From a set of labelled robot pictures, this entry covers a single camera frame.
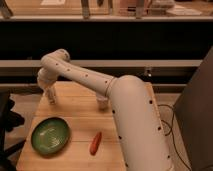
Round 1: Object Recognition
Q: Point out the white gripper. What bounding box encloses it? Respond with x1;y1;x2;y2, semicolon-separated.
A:
37;68;56;104

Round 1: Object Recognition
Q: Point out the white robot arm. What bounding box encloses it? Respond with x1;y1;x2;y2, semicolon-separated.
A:
37;49;175;171

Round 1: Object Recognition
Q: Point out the green bowl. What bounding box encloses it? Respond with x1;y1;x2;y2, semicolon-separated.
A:
31;117;71;156

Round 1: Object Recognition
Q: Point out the black chair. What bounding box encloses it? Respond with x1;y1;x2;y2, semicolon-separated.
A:
0;91;26;171

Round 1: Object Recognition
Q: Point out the orange carrot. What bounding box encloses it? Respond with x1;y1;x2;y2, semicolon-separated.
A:
89;132;102;155

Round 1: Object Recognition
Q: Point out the dark cabinet panel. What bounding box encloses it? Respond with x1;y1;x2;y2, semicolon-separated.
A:
174;46;213;171

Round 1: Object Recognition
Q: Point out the black cable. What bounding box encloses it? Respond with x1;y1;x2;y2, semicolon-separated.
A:
157;103;193;171

